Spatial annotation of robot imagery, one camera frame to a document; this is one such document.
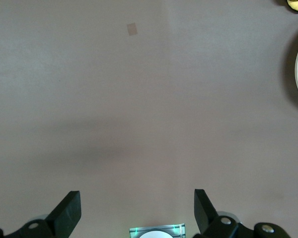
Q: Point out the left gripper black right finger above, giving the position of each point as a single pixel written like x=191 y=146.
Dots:
x=211 y=225

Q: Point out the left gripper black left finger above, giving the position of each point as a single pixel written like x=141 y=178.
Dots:
x=57 y=220

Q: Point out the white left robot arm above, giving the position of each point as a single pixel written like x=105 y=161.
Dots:
x=156 y=235

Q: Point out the brown tape patch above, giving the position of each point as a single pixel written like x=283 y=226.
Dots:
x=132 y=29

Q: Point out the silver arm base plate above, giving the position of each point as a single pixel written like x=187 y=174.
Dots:
x=136 y=230

